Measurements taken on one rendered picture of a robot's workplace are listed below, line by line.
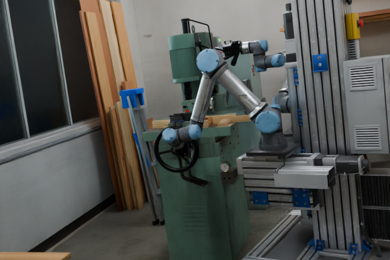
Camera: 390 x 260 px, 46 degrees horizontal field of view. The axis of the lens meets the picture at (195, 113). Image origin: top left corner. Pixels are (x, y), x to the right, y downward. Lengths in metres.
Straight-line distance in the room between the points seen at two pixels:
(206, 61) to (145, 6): 3.47
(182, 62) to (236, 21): 2.42
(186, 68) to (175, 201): 0.88
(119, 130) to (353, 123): 2.53
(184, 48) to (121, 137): 1.63
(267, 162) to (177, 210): 0.89
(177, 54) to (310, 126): 1.00
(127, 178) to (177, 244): 1.41
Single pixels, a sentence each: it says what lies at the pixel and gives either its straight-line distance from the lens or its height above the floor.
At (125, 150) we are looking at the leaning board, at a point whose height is 0.58.
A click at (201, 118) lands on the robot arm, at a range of 2.46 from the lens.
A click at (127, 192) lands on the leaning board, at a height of 0.19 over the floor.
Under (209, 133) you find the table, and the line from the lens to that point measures 2.88.
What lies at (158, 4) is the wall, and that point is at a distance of 5.61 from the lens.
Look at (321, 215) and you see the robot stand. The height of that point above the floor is 0.41.
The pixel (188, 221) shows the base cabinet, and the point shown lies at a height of 0.29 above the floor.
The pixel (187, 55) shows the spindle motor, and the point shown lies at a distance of 2.98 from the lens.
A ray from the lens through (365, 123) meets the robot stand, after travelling 2.39.
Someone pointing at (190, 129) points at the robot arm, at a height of 0.98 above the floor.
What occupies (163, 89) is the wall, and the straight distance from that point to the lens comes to 5.59.
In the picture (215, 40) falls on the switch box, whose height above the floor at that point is 1.45.
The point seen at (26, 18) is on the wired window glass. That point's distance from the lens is 4.00.
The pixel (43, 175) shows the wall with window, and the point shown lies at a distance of 3.82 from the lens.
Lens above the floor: 1.31
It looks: 6 degrees down
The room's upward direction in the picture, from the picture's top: 7 degrees counter-clockwise
